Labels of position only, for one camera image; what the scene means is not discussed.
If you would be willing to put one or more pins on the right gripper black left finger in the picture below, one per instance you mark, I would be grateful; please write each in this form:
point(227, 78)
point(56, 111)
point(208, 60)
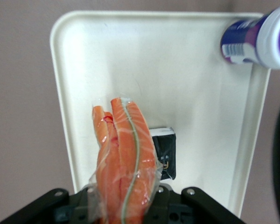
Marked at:
point(49, 207)

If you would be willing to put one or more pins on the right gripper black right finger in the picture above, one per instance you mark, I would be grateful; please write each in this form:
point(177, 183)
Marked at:
point(200, 207)

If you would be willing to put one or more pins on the triangle sandwich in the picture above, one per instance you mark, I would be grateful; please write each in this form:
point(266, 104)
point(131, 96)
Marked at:
point(126, 163)

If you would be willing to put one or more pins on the cream plastic tray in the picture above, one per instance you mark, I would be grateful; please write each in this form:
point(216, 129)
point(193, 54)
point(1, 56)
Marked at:
point(177, 81)

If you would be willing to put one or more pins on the small black box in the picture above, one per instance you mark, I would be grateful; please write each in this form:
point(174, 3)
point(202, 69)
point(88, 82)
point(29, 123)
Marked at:
point(166, 149)

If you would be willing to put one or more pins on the blue cap yogurt bottle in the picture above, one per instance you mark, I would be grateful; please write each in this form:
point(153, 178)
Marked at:
point(254, 39)

